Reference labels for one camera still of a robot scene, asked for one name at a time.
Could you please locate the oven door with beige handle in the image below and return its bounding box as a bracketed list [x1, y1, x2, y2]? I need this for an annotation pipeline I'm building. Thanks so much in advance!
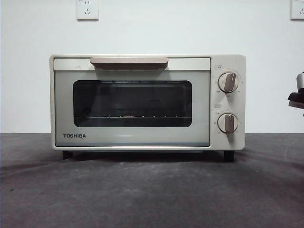
[53, 56, 211, 147]

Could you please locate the cream Toshiba toaster oven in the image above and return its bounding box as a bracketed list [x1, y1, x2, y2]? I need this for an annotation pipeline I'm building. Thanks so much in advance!
[49, 54, 247, 163]

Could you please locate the cream temperature knob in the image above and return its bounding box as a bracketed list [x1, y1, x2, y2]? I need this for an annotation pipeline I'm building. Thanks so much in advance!
[218, 72, 239, 93]

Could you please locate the cream timer knob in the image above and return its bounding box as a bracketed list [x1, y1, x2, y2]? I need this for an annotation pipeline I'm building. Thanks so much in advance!
[218, 113, 239, 133]

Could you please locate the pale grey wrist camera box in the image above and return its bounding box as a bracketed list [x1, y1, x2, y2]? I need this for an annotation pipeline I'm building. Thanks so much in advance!
[296, 70, 304, 89]

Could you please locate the white wall socket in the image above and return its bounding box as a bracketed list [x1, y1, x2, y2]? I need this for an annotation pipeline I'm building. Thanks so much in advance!
[76, 0, 99, 20]
[291, 0, 304, 20]

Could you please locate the metal wire oven rack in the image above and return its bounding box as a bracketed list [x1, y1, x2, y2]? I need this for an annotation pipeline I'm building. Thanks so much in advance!
[75, 114, 179, 119]

